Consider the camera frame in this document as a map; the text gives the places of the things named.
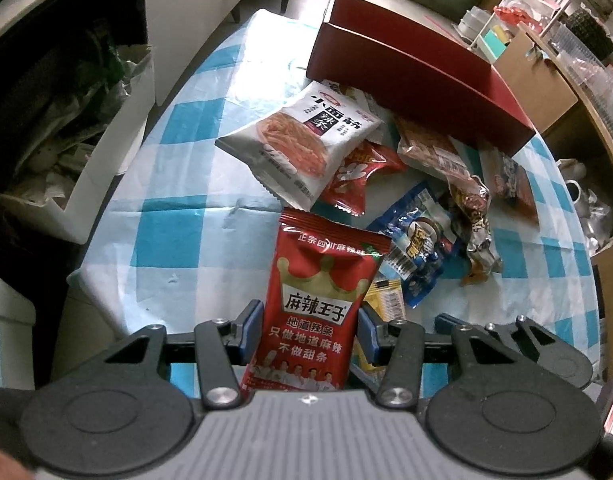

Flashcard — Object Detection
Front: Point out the red spicy strip snack bag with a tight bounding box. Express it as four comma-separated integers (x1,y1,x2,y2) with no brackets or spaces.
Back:
241,208,391,393

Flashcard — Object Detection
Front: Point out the blue snack packet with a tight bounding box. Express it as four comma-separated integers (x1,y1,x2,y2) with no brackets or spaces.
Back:
369,181,457,309

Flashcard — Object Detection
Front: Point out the red cola candy bag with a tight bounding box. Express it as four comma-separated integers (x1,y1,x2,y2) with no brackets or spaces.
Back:
320,141,407,217

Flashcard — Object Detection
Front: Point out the clear brown jerky packet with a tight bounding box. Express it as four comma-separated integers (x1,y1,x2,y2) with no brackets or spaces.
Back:
395,116,471,184

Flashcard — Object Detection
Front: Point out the white latiao snack bag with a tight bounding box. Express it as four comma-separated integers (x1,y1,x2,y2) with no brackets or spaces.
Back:
215,81,384,211

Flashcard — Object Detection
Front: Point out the silver brown snack packet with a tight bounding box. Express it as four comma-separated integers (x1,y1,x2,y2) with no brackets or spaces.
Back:
449,174,503,286

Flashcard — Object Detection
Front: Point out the yellow snack packet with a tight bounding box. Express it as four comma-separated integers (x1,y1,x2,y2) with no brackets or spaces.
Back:
353,278,407,380

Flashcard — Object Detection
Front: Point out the blue white checkered tablecloth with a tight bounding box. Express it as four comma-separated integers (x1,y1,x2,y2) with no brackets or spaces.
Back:
70,10,601,363

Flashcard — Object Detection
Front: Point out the silver foil bag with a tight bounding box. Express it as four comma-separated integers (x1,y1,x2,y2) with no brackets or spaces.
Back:
556,158,613,257

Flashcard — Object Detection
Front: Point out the wooden cabinet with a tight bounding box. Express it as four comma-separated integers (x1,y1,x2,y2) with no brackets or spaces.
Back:
494,26,613,191

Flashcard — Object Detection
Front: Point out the red cardboard box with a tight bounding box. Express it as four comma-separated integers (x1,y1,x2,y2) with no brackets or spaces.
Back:
306,0,535,156

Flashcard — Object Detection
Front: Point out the white side table panel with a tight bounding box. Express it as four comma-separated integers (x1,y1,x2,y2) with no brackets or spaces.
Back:
145,0,240,105

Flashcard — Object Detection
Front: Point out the red plastic bag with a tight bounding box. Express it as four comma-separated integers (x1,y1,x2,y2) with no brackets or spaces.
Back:
493,6,543,32

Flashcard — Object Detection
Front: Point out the white metal shelf rack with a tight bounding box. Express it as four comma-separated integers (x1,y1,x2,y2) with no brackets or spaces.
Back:
468,0,601,64

